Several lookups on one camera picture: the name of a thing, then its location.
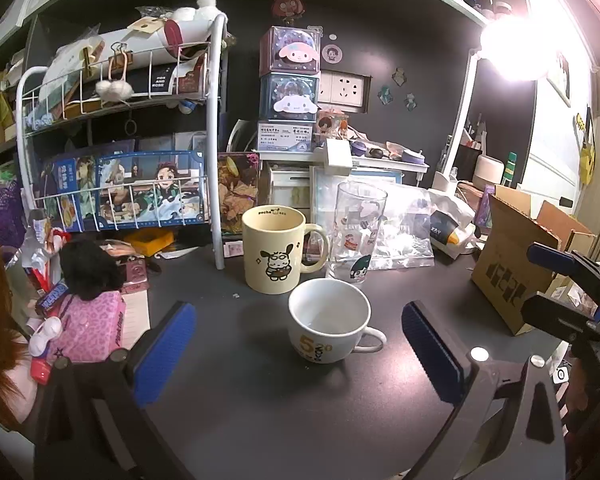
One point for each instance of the clear printed glass tumbler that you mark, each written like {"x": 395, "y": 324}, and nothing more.
{"x": 357, "y": 230}

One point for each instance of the white labelled box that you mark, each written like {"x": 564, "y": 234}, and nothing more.
{"x": 286, "y": 136}

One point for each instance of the brown cardboard box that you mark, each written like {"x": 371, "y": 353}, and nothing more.
{"x": 515, "y": 270}

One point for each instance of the white round jar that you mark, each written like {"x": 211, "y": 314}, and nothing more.
{"x": 489, "y": 172}

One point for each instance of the white desk shelf riser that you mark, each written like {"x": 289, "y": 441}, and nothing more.
{"x": 380, "y": 164}

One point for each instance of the pink cartoon storage box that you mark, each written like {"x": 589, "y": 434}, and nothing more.
{"x": 290, "y": 50}

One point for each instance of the purple snack bar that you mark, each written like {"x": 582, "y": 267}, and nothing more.
{"x": 52, "y": 297}

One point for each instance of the green bottle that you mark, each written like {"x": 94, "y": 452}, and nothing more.
{"x": 509, "y": 170}

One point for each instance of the round character sticker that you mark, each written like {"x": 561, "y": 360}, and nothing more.
{"x": 332, "y": 54}

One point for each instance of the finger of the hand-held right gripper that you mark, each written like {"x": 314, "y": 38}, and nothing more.
{"x": 550, "y": 312}
{"x": 550, "y": 258}

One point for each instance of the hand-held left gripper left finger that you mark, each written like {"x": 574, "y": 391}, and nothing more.
{"x": 164, "y": 357}

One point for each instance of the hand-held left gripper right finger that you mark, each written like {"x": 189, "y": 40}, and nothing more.
{"x": 430, "y": 352}

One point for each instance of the yellow flat box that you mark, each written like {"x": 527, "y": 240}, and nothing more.
{"x": 152, "y": 241}

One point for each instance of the pink leopard print case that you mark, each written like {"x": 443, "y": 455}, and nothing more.
{"x": 92, "y": 327}

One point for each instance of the red white small toy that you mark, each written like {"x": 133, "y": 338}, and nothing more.
{"x": 44, "y": 345}

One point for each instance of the blue cartoon storage box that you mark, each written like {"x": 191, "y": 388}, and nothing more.
{"x": 289, "y": 96}

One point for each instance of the cream cartoon dog mug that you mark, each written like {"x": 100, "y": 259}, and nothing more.
{"x": 272, "y": 255}

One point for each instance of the white plush toy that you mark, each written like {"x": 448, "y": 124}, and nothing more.
{"x": 192, "y": 20}

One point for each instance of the white black yellow packet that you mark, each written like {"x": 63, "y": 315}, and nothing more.
{"x": 450, "y": 230}

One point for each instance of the white notepad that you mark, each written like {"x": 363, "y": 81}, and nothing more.
{"x": 135, "y": 320}

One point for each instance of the pink toy camera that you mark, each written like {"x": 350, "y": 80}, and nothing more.
{"x": 136, "y": 274}

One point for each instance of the black fluffy plush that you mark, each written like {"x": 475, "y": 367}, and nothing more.
{"x": 90, "y": 267}

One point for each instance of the white square adapter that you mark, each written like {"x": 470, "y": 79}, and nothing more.
{"x": 338, "y": 154}

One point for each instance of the white wall power outlet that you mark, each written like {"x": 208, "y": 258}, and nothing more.
{"x": 345, "y": 91}

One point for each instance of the white pom-pom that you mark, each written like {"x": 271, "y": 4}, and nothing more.
{"x": 114, "y": 89}

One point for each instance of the black pen holder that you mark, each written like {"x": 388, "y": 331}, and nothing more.
{"x": 467, "y": 162}

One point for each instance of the white desk lamp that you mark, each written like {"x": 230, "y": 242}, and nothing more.
{"x": 512, "y": 47}

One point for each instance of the round brown character badge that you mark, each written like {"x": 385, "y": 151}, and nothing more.
{"x": 286, "y": 5}

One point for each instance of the clear plastic bag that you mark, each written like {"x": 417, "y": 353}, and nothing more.
{"x": 405, "y": 225}

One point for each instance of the white cup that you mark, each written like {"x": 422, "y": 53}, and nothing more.
{"x": 327, "y": 322}

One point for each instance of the yellow hanging bag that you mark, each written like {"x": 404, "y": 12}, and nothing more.
{"x": 587, "y": 150}

